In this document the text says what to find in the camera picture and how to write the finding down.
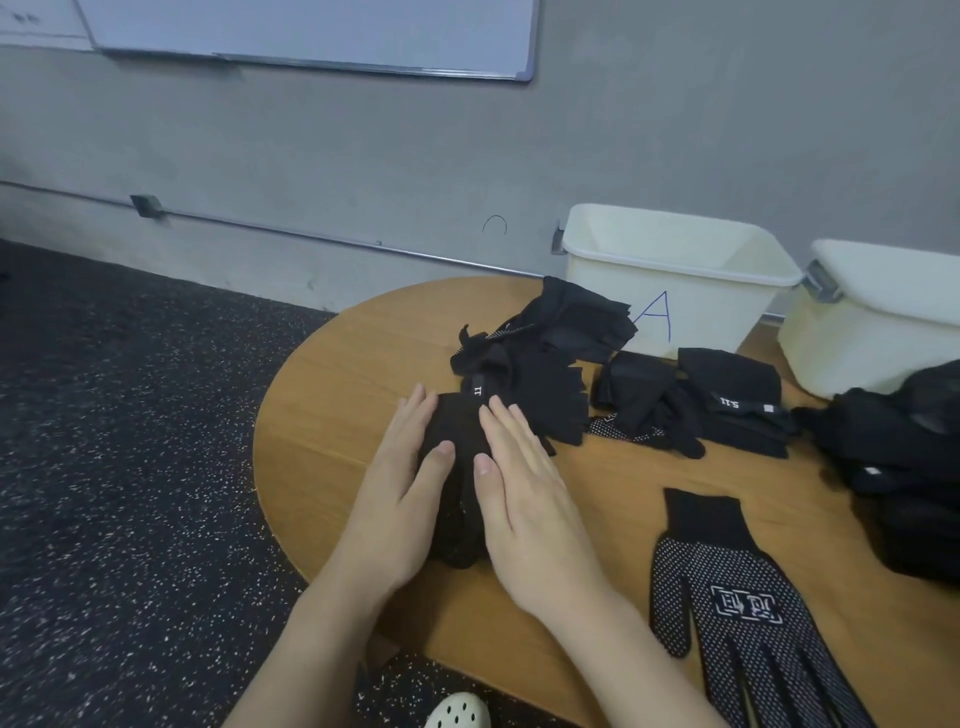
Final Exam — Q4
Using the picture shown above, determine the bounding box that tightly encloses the person's right hand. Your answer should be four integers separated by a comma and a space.
472, 396, 620, 627

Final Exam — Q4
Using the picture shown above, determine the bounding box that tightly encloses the person's left white shoe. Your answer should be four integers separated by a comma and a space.
424, 691, 494, 728

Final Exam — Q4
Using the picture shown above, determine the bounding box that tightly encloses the stack of black gloves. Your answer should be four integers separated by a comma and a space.
417, 387, 504, 569

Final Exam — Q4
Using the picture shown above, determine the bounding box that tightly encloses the white plastic bin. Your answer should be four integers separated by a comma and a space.
777, 240, 960, 399
552, 204, 804, 362

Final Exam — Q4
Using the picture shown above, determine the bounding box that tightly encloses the person's left hand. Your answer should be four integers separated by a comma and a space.
333, 384, 456, 605

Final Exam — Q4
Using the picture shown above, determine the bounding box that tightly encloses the small whiteboard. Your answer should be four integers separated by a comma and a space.
0, 0, 95, 53

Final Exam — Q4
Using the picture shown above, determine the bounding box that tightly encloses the black fingerless glove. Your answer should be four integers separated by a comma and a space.
870, 487, 960, 587

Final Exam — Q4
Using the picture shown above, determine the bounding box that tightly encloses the grey wall pipe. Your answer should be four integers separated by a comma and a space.
0, 180, 549, 281

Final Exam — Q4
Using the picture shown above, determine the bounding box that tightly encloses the pile of black gloves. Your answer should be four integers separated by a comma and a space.
417, 387, 504, 569
450, 276, 960, 504

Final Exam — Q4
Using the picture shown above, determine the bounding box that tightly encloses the black dotted glove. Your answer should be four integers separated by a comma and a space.
648, 487, 879, 728
417, 387, 504, 569

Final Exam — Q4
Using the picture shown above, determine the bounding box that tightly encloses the person's left forearm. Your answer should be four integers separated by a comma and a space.
225, 570, 414, 728

